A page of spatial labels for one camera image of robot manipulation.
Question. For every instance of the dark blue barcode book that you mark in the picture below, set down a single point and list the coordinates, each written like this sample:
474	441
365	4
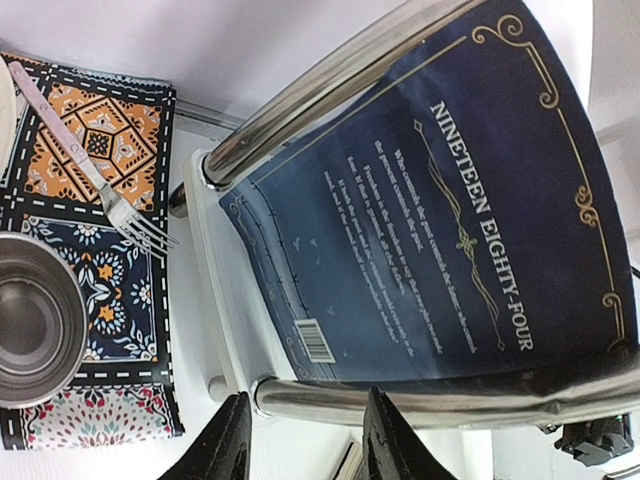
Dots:
456	220

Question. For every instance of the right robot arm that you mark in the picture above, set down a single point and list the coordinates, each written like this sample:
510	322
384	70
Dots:
610	443

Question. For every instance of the white two-tier shelf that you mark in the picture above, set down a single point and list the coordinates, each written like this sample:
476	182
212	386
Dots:
249	347

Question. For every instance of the silver fork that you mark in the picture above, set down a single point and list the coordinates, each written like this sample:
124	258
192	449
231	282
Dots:
128	221

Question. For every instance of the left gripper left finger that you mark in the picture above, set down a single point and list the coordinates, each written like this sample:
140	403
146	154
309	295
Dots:
223	449

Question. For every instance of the small brown white cup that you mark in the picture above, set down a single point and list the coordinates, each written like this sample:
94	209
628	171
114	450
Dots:
44	322

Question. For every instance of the patterned placemat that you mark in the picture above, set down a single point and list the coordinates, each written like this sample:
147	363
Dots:
124	390

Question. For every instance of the black gold-circle book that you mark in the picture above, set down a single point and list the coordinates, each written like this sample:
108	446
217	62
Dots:
351	466

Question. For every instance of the pink white plate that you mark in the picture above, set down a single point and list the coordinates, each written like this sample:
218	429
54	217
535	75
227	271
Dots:
12	105

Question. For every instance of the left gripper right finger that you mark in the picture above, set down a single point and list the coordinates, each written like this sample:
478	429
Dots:
393	450

